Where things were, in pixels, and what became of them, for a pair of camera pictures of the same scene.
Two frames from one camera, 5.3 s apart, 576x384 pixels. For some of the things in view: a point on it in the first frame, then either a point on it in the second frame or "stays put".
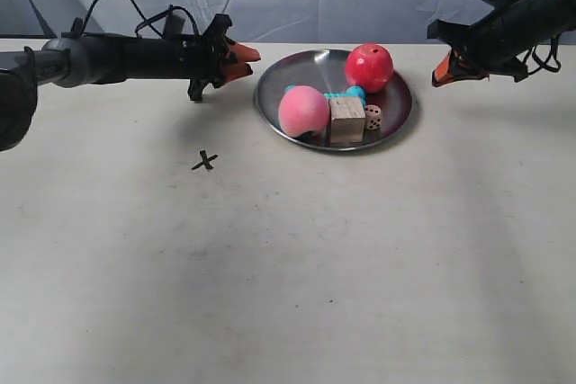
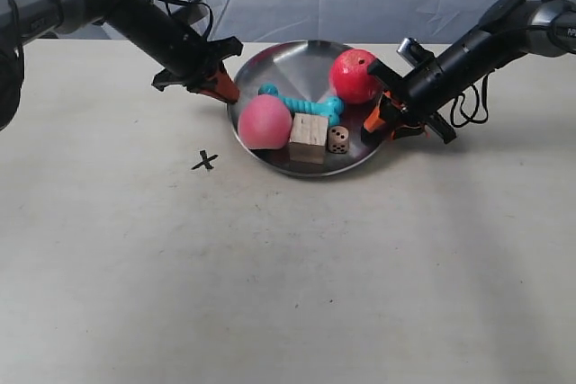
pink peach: [303, 109] → [265, 122]
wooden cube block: [346, 119] → [309, 138]
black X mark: [205, 162] stays put
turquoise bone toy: [353, 92] → [331, 106]
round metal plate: [324, 69] → [300, 70]
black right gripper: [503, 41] → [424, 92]
